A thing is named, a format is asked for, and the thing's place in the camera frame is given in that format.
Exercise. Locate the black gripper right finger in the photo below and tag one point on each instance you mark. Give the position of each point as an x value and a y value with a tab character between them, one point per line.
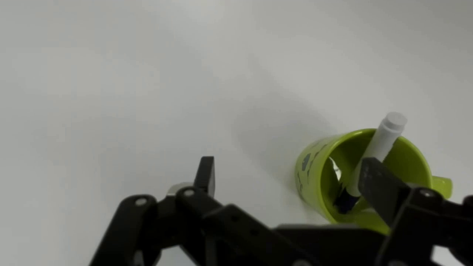
379	187

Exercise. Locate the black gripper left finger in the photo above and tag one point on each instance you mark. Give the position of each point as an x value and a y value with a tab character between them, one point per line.
205	173

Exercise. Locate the white marker with blue cap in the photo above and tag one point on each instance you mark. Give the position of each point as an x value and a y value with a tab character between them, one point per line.
387	135

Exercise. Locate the green ceramic mug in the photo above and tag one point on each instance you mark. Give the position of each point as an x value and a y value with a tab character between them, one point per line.
311	172

